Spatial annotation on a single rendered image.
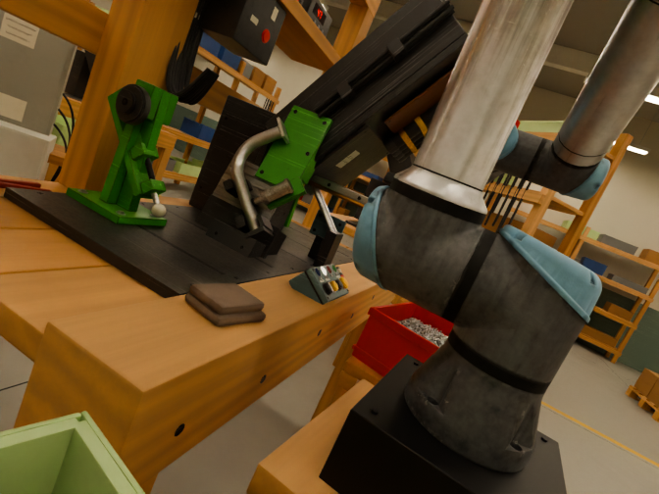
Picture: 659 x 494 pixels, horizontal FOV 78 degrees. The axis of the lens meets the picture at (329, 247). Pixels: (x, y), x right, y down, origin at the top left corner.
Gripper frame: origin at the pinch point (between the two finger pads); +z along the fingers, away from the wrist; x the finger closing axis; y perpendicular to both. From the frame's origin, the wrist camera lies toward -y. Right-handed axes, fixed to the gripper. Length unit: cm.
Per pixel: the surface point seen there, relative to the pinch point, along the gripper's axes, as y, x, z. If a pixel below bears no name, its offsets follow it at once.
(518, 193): -67, 249, -86
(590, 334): 56, 877, -147
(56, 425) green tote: 27, -65, 11
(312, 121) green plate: -34.3, -1.6, -5.6
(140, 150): -31.2, -30.7, 23.5
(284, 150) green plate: -31.8, -2.7, 4.2
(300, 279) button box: 1.9, -7.8, 15.0
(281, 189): -21.0, -5.2, 9.3
